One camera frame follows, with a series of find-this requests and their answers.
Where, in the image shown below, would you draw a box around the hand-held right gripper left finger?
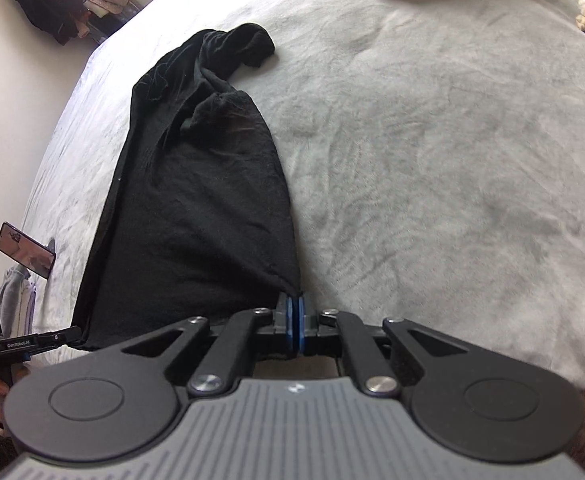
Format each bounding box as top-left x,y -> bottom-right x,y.
122,295 -> 296,396

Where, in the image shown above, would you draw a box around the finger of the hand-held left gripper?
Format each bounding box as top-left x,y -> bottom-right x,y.
37,326 -> 82,353

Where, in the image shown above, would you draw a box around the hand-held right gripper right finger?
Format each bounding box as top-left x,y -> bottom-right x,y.
295,296 -> 471,400

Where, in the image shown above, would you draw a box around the black garment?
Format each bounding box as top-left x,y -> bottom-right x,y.
72,22 -> 303,353

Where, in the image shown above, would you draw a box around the grey folded clothes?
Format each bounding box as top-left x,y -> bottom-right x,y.
0,266 -> 37,333

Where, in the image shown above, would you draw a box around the hanging pink clothes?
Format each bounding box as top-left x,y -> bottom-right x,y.
77,0 -> 133,38

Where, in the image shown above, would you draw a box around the black smartphone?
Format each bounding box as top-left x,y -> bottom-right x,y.
0,221 -> 56,279

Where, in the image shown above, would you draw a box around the bed with grey sheet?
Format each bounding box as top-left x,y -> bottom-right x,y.
20,0 -> 585,391

